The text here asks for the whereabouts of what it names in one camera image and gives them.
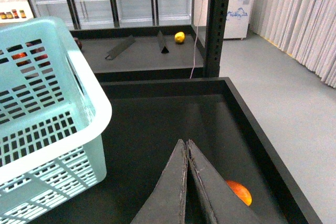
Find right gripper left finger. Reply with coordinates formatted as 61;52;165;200
131;139;188;223

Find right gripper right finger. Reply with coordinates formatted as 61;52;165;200
186;140;285;223

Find light teal plastic basket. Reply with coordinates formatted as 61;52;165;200
1;17;112;223

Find dark red apple right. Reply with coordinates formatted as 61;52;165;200
73;37;82;50

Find red apple near orange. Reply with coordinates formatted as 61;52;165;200
34;54;50;68

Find red orange mango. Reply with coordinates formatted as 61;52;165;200
226;180;253;206

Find near black display tray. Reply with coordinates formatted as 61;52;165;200
39;78;321;223

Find black display tray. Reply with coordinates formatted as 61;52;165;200
39;78;321;223
71;25;204;82

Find far black display tray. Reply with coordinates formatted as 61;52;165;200
71;25;204;82

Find flat black divider plate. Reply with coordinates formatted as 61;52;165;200
105;35;135;60

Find triangular black divider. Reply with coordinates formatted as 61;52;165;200
157;30;169;54

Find yellow lemon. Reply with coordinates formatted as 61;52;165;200
174;31;185;44

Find white blue chest freezer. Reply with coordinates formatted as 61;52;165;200
223;0;254;39

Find white vertical blinds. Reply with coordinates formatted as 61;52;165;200
250;0;335;88

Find orange round fruit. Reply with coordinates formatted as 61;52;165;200
12;52;27;60

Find jars on shelf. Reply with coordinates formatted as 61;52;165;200
0;9;27;20

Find pink thin cable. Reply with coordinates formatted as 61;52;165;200
189;26;199;79

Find black perforated shelf post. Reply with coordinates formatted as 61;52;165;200
203;0;229;78

